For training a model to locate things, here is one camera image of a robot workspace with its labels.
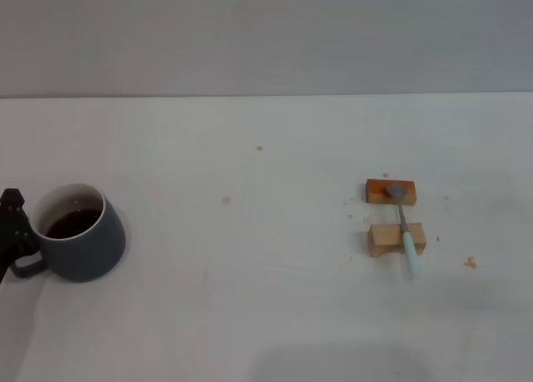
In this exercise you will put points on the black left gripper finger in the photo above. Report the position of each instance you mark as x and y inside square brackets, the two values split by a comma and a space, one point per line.
[14, 228]

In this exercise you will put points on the dark grey ceramic coffee cup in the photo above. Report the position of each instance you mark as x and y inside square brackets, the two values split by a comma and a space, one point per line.
[83, 249]

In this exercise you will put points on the reddish brown wooden block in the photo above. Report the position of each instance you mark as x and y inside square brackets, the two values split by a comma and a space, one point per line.
[375, 192]

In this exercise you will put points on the light wooden block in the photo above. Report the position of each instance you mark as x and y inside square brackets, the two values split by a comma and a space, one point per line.
[385, 238]

